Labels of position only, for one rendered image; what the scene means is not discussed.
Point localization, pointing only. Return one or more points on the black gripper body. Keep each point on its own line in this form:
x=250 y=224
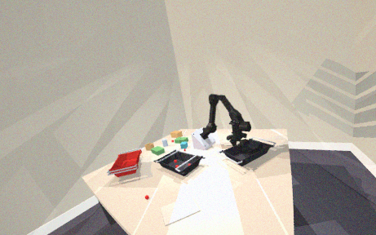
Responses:
x=237 y=137

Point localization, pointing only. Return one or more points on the white flat rectangular panel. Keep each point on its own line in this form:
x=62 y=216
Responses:
x=179 y=210

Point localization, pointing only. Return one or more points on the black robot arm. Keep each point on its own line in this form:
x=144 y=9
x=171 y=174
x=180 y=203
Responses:
x=237 y=120

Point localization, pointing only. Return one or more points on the grey cylinder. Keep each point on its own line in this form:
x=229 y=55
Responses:
x=164 y=142

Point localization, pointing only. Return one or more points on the green box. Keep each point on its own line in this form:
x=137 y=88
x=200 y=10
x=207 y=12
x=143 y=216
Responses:
x=158 y=150
x=179 y=140

